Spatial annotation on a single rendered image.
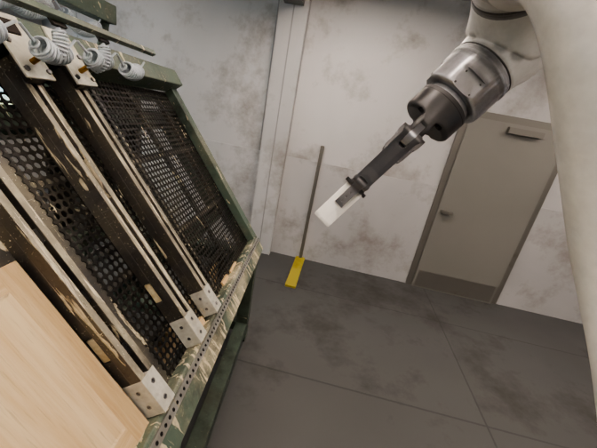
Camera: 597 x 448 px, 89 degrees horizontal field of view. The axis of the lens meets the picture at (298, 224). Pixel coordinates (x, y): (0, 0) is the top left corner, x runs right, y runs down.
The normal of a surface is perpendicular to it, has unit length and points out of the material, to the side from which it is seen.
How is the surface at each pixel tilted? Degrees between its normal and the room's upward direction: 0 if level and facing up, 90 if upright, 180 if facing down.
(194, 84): 90
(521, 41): 129
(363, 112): 90
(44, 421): 55
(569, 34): 102
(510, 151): 90
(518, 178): 90
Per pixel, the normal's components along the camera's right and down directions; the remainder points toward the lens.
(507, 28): -0.48, 0.85
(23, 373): 0.90, -0.38
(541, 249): -0.15, 0.31
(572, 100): -0.88, 0.33
